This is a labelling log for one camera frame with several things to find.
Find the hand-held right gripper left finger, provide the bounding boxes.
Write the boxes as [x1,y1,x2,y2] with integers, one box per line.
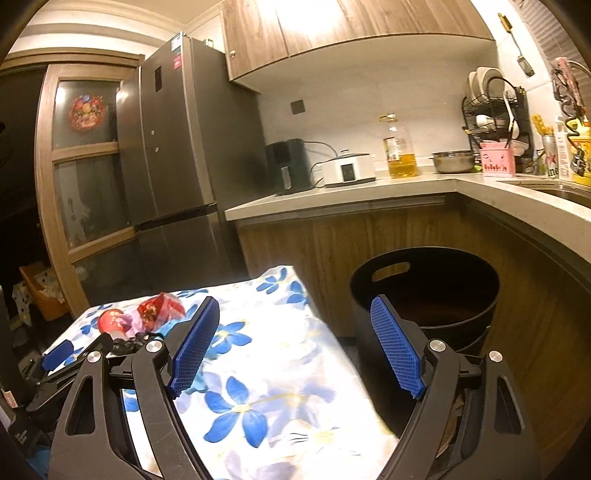
[48,296,221,480]

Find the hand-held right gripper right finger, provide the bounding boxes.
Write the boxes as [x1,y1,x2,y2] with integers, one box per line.
[369,294,542,480]

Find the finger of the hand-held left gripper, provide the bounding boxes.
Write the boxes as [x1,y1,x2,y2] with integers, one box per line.
[34,340,78,386]
[25,332,115,414]

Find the red paper cup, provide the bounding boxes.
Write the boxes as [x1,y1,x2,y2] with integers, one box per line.
[97,309,136,336]

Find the red patterned plastic bag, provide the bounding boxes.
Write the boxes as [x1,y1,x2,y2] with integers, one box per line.
[137,293,188,331]

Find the pale purple plastic bag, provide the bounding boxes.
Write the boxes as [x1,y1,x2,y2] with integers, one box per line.
[122,314,149,336]

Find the black trash bin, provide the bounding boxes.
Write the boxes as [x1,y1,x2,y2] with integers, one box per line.
[349,247,502,439]

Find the orange chair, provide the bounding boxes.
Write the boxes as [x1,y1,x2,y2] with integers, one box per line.
[18,262,71,324]

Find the blue floral blanket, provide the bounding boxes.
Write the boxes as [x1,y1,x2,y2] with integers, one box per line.
[44,264,400,480]

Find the stone kitchen countertop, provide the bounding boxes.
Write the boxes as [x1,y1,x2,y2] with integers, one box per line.
[225,172,591,282]

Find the wooden glass sliding door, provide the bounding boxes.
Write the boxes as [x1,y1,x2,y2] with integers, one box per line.
[34,62,145,306]

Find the grey refrigerator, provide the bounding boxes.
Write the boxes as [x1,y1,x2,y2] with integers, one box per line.
[115,37,269,296]

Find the white electric cooker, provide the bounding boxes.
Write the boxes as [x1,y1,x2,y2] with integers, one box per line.
[320,148,378,188]

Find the steel basin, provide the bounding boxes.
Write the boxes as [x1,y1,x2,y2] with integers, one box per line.
[429,150,476,175]

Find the cooking oil bottle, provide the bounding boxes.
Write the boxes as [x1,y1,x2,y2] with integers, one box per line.
[379,113,419,180]

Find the black air fryer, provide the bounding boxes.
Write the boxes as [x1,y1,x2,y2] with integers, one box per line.
[265,138,315,197]

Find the pink utensil box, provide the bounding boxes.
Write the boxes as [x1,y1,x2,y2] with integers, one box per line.
[478,143,517,177]

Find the red round door decoration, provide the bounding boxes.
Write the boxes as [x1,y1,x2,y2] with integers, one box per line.
[69,94,110,131]

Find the green white can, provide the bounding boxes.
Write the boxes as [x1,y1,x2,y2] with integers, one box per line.
[542,135,562,179]

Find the black dish rack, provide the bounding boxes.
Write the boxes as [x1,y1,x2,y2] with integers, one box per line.
[462,68,533,158]

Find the yellow bottle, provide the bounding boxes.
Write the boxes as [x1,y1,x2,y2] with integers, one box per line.
[566,117,591,186]

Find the kitchen faucet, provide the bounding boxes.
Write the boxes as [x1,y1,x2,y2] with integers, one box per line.
[551,56,591,139]

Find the wooden upper cabinets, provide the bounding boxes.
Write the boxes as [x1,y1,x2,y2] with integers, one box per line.
[221,0,498,96]

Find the hanging metal spatula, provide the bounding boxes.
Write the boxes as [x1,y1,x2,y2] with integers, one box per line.
[497,13,536,78]

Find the window blinds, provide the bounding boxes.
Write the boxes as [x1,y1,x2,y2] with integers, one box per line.
[517,0,591,70]

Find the black power cable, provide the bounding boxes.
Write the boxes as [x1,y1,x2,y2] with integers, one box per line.
[305,141,340,189]

